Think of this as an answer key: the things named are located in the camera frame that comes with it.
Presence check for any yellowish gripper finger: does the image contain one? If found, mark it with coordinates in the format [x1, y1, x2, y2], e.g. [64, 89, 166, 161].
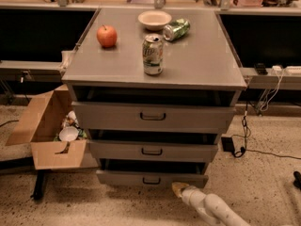
[171, 182, 189, 198]

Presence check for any grey bottom drawer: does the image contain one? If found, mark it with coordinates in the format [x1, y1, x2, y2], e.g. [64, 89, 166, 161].
[96, 159, 209, 187]

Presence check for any grey drawer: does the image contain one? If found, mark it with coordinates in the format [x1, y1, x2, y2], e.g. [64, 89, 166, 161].
[72, 102, 235, 134]
[89, 130, 217, 163]
[96, 159, 209, 187]

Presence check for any grey middle drawer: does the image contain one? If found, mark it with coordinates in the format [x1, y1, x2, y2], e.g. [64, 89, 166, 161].
[89, 130, 217, 163]

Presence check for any grey drawer cabinet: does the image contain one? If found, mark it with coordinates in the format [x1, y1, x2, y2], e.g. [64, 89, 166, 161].
[61, 7, 248, 177]

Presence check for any grey top drawer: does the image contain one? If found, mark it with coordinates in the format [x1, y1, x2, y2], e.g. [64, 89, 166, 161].
[72, 102, 235, 134]

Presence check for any black power adapter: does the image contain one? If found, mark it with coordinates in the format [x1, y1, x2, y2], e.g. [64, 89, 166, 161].
[221, 137, 235, 153]

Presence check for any black object at right edge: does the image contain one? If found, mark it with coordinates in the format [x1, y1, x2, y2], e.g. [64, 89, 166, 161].
[293, 171, 301, 189]

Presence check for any white cup in box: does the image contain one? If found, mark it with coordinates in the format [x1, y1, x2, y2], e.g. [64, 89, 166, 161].
[58, 126, 78, 141]

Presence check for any black table leg foot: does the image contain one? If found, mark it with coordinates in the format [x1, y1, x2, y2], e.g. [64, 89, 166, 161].
[31, 170, 46, 201]

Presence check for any upright green soda can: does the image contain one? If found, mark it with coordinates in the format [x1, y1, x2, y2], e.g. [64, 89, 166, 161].
[142, 33, 164, 75]

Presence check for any cardboard box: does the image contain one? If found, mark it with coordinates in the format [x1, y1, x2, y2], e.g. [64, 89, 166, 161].
[6, 86, 94, 170]

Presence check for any white power strip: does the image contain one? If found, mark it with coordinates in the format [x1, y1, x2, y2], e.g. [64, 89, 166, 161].
[272, 65, 301, 75]

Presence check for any lying green soda can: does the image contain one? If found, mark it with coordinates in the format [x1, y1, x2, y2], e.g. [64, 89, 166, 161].
[163, 18, 190, 41]

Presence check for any red apple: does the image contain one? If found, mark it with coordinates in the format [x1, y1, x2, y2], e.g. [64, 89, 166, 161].
[97, 25, 118, 48]

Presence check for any white bowl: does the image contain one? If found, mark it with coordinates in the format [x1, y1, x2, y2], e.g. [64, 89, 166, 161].
[138, 10, 172, 31]

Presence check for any black cable on floor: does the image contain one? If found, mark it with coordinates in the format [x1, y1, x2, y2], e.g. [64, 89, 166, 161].
[232, 101, 301, 161]

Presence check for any black device on rail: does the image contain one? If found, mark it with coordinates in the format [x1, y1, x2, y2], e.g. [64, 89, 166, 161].
[254, 63, 268, 75]

